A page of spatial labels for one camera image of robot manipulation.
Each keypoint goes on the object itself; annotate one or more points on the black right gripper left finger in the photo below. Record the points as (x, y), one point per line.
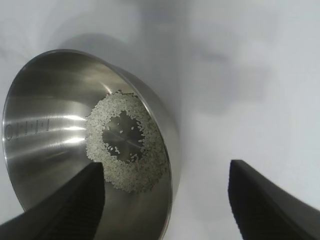
(62, 205)

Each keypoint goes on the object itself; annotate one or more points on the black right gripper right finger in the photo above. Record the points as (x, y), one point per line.
(262, 205)

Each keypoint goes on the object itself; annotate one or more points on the white rice grains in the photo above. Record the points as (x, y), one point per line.
(100, 140)

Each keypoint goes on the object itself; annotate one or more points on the stainless steel mixing bowl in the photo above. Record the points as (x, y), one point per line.
(50, 112)

